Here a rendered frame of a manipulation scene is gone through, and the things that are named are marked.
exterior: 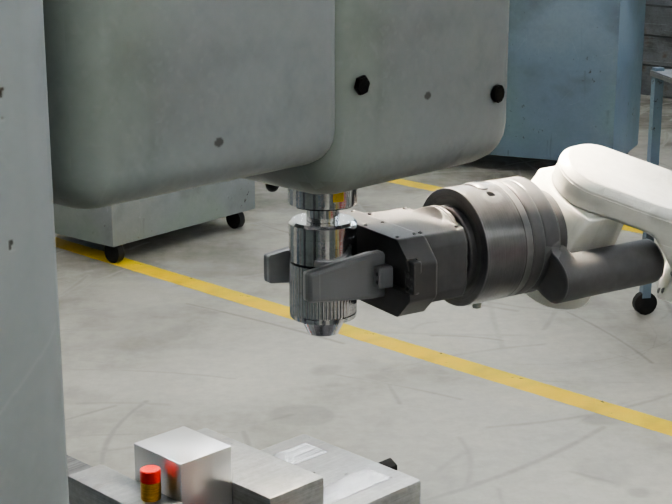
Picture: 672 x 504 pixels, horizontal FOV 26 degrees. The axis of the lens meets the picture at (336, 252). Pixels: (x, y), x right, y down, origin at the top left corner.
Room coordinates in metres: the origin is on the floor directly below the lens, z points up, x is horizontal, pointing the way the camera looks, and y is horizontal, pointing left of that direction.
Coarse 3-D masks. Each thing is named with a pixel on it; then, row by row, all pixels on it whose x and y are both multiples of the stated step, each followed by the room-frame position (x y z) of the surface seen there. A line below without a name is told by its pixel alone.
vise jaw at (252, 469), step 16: (208, 432) 1.18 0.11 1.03; (240, 448) 1.14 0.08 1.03; (240, 464) 1.11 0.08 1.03; (256, 464) 1.11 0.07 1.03; (272, 464) 1.11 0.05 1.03; (288, 464) 1.11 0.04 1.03; (240, 480) 1.08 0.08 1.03; (256, 480) 1.08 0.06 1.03; (272, 480) 1.08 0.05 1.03; (288, 480) 1.08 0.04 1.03; (304, 480) 1.08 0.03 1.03; (320, 480) 1.08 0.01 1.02; (240, 496) 1.07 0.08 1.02; (256, 496) 1.06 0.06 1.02; (272, 496) 1.05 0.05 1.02; (288, 496) 1.06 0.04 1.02; (304, 496) 1.07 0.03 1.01; (320, 496) 1.08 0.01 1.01
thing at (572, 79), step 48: (528, 0) 6.96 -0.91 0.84; (576, 0) 6.86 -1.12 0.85; (624, 0) 6.85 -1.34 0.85; (528, 48) 6.95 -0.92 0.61; (576, 48) 6.86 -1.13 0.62; (624, 48) 6.90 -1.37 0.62; (528, 96) 6.95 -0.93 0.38; (576, 96) 6.85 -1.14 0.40; (624, 96) 6.94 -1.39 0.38; (528, 144) 6.95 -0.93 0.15; (576, 144) 6.85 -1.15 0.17; (624, 144) 7.00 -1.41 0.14; (192, 192) 5.62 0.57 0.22; (240, 192) 5.83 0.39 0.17; (96, 240) 5.34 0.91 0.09
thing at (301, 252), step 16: (304, 240) 0.95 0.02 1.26; (352, 240) 0.96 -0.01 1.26; (304, 256) 0.95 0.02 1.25; (320, 256) 0.95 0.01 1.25; (336, 256) 0.95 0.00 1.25; (304, 304) 0.95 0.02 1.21; (320, 304) 0.95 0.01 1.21; (336, 304) 0.95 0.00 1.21; (352, 304) 0.96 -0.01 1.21; (304, 320) 0.95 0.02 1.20; (320, 320) 0.95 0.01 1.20; (336, 320) 0.95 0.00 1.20
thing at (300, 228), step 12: (300, 216) 0.98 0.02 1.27; (348, 216) 0.98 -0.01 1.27; (300, 228) 0.95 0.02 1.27; (312, 228) 0.95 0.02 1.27; (324, 228) 0.95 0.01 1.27; (336, 228) 0.95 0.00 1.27; (348, 228) 0.95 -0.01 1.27; (312, 240) 0.95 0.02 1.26; (324, 240) 0.95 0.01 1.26; (336, 240) 0.95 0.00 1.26
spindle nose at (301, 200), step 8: (288, 192) 0.97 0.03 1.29; (296, 192) 0.95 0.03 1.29; (304, 192) 0.95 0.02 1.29; (344, 192) 0.95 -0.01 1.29; (352, 192) 0.96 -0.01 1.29; (288, 200) 0.97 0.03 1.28; (296, 200) 0.95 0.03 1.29; (304, 200) 0.95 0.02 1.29; (312, 200) 0.95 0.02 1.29; (320, 200) 0.95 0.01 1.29; (328, 200) 0.95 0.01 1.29; (344, 200) 0.95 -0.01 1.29; (352, 200) 0.96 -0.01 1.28; (304, 208) 0.95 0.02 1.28; (312, 208) 0.95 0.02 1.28; (320, 208) 0.95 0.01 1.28; (328, 208) 0.95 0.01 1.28; (336, 208) 0.95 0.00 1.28; (344, 208) 0.95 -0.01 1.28
